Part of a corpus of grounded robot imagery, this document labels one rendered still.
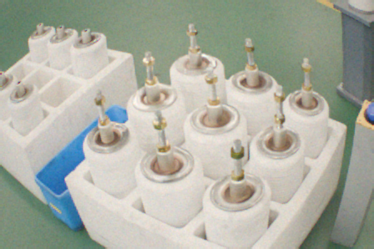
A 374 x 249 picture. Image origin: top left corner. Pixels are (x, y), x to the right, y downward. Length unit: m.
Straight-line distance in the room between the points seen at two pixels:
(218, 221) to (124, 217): 0.17
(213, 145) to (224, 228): 0.16
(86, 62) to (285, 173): 0.56
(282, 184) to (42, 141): 0.52
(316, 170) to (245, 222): 0.20
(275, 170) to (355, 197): 0.19
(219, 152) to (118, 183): 0.16
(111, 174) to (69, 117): 0.30
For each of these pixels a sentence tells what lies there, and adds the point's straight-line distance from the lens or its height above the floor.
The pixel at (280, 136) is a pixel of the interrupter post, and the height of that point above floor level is 0.27.
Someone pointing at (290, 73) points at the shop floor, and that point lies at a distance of 1.41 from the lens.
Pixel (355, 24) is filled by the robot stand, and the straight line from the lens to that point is 1.19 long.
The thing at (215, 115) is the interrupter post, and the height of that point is 0.27.
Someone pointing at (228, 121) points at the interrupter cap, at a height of 0.25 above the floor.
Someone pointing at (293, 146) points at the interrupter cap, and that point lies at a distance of 0.76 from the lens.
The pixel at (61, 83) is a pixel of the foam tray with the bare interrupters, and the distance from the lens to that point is 1.19.
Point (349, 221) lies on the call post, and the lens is 0.87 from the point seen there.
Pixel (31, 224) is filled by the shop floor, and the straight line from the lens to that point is 1.08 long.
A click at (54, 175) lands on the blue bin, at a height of 0.08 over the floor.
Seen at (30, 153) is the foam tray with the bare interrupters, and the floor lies 0.15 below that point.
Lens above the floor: 0.74
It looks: 37 degrees down
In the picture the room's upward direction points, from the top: 7 degrees counter-clockwise
